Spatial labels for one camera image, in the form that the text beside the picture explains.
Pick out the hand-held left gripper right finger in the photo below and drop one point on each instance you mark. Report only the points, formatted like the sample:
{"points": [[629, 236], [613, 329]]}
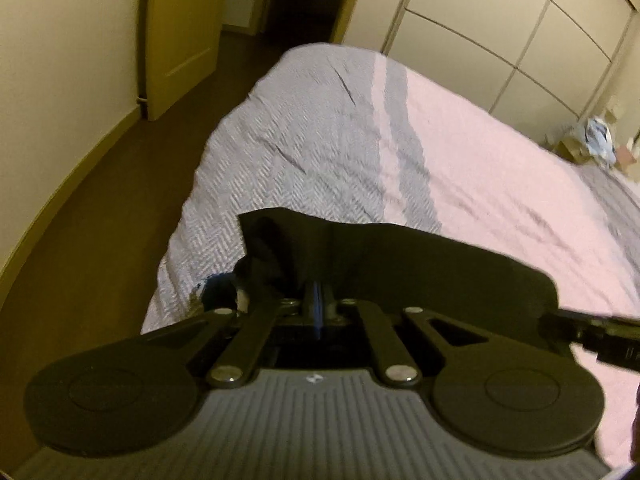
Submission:
{"points": [[327, 310]]}

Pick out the black pants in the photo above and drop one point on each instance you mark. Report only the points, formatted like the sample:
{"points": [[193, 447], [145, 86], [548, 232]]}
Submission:
{"points": [[410, 265]]}

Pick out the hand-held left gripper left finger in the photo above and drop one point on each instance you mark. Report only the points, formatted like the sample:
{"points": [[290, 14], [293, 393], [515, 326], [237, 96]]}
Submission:
{"points": [[314, 310]]}

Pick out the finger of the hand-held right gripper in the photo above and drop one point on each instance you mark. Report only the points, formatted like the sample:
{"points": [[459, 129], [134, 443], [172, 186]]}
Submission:
{"points": [[590, 327]]}

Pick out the cream door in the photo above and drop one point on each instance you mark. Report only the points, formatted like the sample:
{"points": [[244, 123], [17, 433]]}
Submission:
{"points": [[175, 35]]}

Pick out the small pink box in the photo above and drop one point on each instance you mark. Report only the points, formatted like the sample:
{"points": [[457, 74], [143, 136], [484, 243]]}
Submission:
{"points": [[626, 159]]}

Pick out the cream panelled wardrobe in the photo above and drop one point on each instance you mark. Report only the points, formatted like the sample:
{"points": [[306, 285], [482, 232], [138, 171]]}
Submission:
{"points": [[500, 25]]}

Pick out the pink and grey blanket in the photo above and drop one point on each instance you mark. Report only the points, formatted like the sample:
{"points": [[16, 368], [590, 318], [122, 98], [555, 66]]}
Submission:
{"points": [[475, 160]]}

